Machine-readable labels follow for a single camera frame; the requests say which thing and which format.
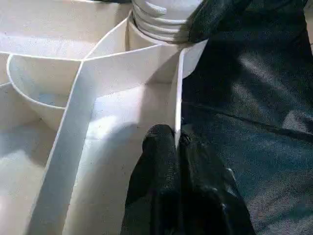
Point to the white plastic table leg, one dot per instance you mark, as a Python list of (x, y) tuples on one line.
[(159, 14)]

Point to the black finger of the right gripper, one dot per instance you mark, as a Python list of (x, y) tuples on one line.
[(210, 17)]

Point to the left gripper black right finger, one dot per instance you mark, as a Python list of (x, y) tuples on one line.
[(203, 195)]

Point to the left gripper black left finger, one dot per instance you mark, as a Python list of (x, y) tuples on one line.
[(156, 183)]

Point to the black glossy mat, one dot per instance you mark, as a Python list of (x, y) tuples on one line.
[(256, 134)]

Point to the white plastic table top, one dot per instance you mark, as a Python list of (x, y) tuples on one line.
[(61, 110)]

